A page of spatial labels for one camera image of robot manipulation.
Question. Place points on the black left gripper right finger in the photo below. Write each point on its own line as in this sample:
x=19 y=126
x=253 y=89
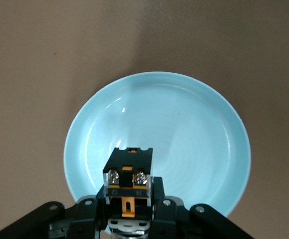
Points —
x=196 y=221

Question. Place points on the light blue plate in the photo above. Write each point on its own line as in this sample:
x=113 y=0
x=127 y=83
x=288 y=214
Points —
x=184 y=124

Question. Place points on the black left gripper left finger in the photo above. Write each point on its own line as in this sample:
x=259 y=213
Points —
x=34 y=221

